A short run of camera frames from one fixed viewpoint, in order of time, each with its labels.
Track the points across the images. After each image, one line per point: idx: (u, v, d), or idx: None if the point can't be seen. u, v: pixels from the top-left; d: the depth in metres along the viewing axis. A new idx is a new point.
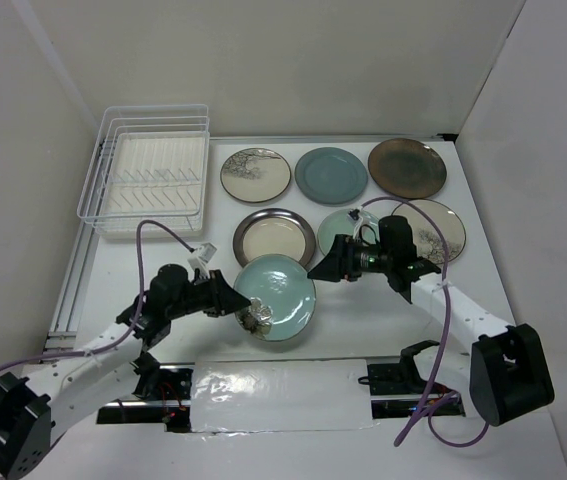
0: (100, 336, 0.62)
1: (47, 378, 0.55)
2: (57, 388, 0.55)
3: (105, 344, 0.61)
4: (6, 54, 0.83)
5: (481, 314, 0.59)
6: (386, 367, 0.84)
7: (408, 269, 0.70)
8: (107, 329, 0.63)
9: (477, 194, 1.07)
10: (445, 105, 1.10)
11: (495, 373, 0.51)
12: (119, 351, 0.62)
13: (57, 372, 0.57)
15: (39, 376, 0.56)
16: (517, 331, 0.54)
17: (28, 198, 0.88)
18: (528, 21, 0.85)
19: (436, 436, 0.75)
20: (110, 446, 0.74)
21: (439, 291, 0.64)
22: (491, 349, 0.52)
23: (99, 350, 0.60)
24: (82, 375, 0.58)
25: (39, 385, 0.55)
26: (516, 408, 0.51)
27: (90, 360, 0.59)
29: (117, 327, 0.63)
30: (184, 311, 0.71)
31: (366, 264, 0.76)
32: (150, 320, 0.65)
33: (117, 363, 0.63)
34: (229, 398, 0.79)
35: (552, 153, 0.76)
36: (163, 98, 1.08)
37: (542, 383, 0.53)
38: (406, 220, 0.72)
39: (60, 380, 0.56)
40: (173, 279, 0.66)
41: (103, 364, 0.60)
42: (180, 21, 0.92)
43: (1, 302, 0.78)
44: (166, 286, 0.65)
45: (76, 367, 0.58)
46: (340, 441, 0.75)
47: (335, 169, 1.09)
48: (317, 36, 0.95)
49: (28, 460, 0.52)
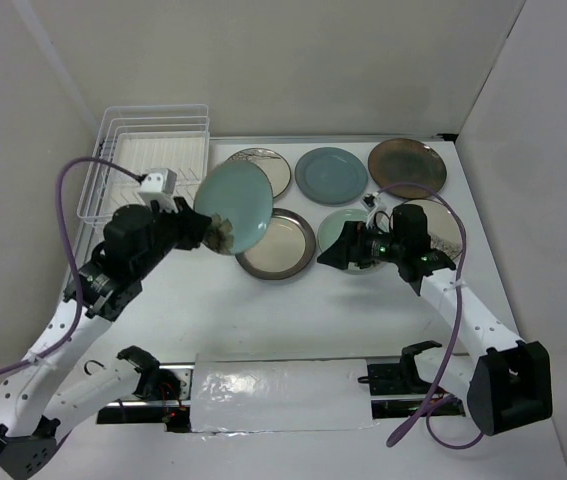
0: (50, 327, 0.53)
1: (0, 403, 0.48)
2: (15, 412, 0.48)
3: (55, 341, 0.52)
4: (8, 52, 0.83)
5: (492, 324, 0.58)
6: (386, 367, 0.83)
7: (420, 260, 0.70)
8: (54, 317, 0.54)
9: (477, 194, 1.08)
10: (445, 106, 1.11)
11: (496, 387, 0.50)
12: (75, 341, 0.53)
13: (9, 392, 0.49)
15: None
16: (526, 346, 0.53)
17: (27, 197, 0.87)
18: (527, 22, 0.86)
19: (434, 438, 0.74)
20: (111, 447, 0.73)
21: (451, 291, 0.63)
22: (497, 362, 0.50)
23: (47, 353, 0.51)
24: (39, 386, 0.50)
25: None
26: (513, 420, 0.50)
27: (43, 365, 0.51)
29: (69, 309, 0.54)
30: (155, 257, 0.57)
31: (377, 252, 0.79)
32: (110, 279, 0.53)
33: (79, 351, 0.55)
34: (229, 398, 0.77)
35: (551, 152, 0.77)
36: (164, 97, 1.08)
37: (543, 401, 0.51)
38: (422, 210, 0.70)
39: (13, 403, 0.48)
40: (132, 221, 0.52)
41: (59, 361, 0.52)
42: (182, 22, 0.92)
43: (0, 300, 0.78)
44: (123, 231, 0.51)
45: (29, 380, 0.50)
46: (340, 441, 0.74)
47: (335, 169, 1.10)
48: (319, 37, 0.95)
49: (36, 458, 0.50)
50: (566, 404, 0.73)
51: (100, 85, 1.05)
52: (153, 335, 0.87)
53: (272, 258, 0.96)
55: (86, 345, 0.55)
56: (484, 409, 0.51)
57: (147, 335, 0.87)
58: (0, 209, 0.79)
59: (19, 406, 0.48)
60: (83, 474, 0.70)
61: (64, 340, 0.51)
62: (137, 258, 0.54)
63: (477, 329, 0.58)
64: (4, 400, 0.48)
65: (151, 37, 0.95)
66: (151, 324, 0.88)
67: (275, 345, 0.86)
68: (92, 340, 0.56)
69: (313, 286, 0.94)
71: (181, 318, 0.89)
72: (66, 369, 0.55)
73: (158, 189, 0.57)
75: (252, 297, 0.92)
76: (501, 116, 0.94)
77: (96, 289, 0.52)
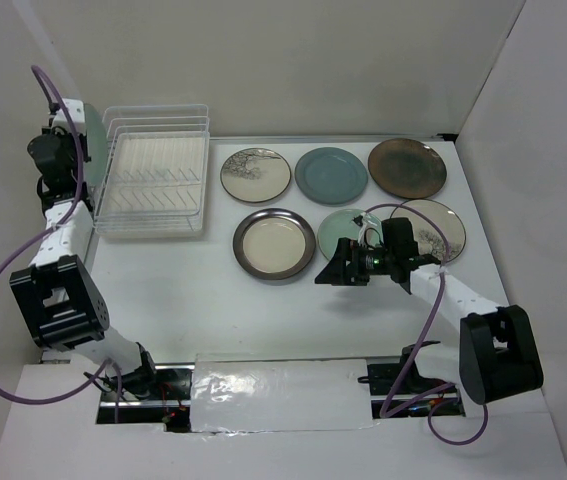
0: (49, 219, 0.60)
1: (48, 253, 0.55)
2: (66, 250, 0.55)
3: (63, 215, 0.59)
4: (8, 54, 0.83)
5: (474, 296, 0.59)
6: (386, 367, 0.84)
7: (408, 261, 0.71)
8: (51, 211, 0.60)
9: (477, 193, 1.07)
10: (445, 106, 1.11)
11: (483, 352, 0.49)
12: (78, 215, 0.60)
13: (51, 246, 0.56)
15: (40, 257, 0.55)
16: (508, 312, 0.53)
17: (26, 198, 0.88)
18: (527, 23, 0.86)
19: (434, 433, 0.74)
20: (109, 447, 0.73)
21: (435, 279, 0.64)
22: (479, 325, 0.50)
23: (66, 218, 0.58)
24: (72, 234, 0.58)
25: (46, 258, 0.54)
26: (503, 388, 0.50)
27: (66, 227, 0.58)
29: (59, 206, 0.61)
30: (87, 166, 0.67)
31: (371, 265, 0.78)
32: (70, 191, 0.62)
33: (84, 228, 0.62)
34: (229, 398, 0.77)
35: (550, 152, 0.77)
36: (164, 97, 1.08)
37: (532, 365, 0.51)
38: (407, 218, 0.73)
39: (61, 247, 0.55)
40: (54, 144, 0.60)
41: (77, 223, 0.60)
42: (182, 21, 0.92)
43: (1, 300, 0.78)
44: (56, 155, 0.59)
45: (62, 233, 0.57)
46: (341, 441, 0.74)
47: (334, 169, 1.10)
48: (318, 36, 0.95)
49: (100, 308, 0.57)
50: None
51: (100, 85, 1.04)
52: (153, 335, 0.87)
53: (271, 258, 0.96)
55: (88, 224, 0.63)
56: (475, 380, 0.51)
57: (147, 335, 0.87)
58: None
59: (67, 241, 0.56)
60: (83, 475, 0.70)
61: (76, 201, 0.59)
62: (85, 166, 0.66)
63: (459, 301, 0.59)
64: (50, 251, 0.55)
65: (151, 38, 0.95)
66: (151, 324, 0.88)
67: (275, 345, 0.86)
68: (89, 222, 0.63)
69: (313, 286, 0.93)
71: (181, 318, 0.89)
72: (82, 240, 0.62)
73: (80, 118, 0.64)
75: (252, 296, 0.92)
76: (500, 116, 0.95)
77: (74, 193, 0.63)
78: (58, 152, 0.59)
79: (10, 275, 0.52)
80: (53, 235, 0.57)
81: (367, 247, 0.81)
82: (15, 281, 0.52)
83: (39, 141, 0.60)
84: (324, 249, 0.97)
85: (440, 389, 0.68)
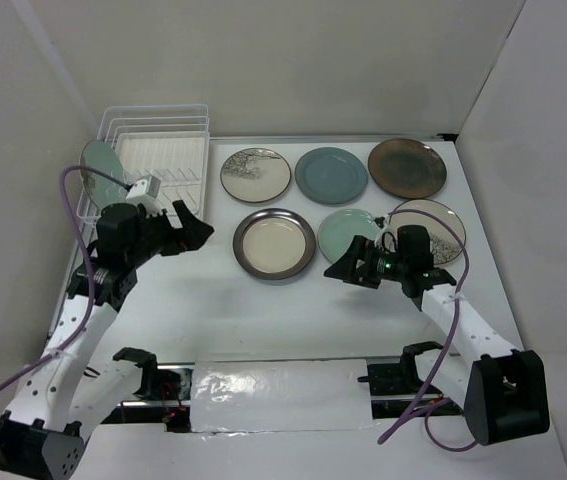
0: (61, 323, 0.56)
1: (28, 402, 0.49)
2: (47, 405, 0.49)
3: (70, 334, 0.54)
4: (8, 52, 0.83)
5: (488, 334, 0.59)
6: (386, 367, 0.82)
7: (422, 276, 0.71)
8: (67, 311, 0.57)
9: (477, 193, 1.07)
10: (445, 106, 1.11)
11: (492, 394, 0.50)
12: (91, 327, 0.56)
13: (36, 389, 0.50)
15: (19, 403, 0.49)
16: (522, 355, 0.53)
17: (28, 197, 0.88)
18: (527, 23, 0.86)
19: (434, 441, 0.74)
20: (109, 448, 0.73)
21: (449, 303, 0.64)
22: (491, 369, 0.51)
23: (66, 345, 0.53)
24: (64, 376, 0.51)
25: (25, 412, 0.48)
26: (508, 430, 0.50)
27: (64, 358, 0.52)
29: (77, 302, 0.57)
30: (142, 257, 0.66)
31: (382, 268, 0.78)
32: (108, 271, 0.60)
33: (96, 337, 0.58)
34: (229, 398, 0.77)
35: (551, 152, 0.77)
36: (164, 97, 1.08)
37: (540, 412, 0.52)
38: (425, 229, 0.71)
39: (43, 397, 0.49)
40: (120, 216, 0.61)
41: (78, 351, 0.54)
42: (182, 21, 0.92)
43: (1, 300, 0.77)
44: (116, 225, 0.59)
45: (53, 374, 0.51)
46: (340, 440, 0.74)
47: (335, 169, 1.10)
48: (318, 35, 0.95)
49: (68, 463, 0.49)
50: None
51: (100, 84, 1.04)
52: (153, 335, 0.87)
53: (272, 258, 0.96)
55: (101, 333, 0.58)
56: (479, 418, 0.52)
57: (147, 335, 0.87)
58: (0, 210, 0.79)
59: (54, 388, 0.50)
60: (82, 474, 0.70)
61: (80, 329, 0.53)
62: (140, 253, 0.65)
63: (473, 338, 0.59)
64: (34, 397, 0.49)
65: (152, 39, 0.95)
66: (151, 323, 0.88)
67: (274, 345, 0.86)
68: (105, 327, 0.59)
69: (313, 286, 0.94)
71: (181, 319, 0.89)
72: (89, 356, 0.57)
73: (142, 189, 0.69)
75: (253, 296, 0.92)
76: (501, 116, 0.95)
77: (97, 283, 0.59)
78: (121, 222, 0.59)
79: None
80: (47, 366, 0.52)
81: (382, 250, 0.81)
82: None
83: (111, 212, 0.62)
84: (324, 249, 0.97)
85: (438, 405, 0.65)
